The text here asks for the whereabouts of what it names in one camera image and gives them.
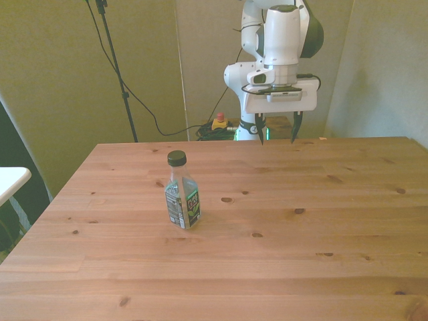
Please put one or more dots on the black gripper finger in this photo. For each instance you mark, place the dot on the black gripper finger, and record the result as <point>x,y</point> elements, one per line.
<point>296,127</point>
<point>260,128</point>

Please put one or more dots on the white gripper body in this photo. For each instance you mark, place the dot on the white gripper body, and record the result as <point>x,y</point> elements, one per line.
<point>284,102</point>

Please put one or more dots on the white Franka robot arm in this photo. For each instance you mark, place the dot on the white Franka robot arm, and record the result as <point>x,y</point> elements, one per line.
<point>281,40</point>

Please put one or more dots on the clear plastic bottle black cap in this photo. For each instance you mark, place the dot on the clear plastic bottle black cap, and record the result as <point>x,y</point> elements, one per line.
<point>182,194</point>

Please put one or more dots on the yellow emergency stop button box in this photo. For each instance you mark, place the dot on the yellow emergency stop button box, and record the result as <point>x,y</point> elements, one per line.
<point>220,123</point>

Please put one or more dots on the white side table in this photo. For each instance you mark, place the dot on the white side table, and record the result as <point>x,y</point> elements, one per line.
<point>10,182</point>

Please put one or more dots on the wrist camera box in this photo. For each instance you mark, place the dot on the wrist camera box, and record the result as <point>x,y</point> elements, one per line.
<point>285,96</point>

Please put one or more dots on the black camera stand pole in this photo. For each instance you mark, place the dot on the black camera stand pole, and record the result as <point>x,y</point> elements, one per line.
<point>115,67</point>

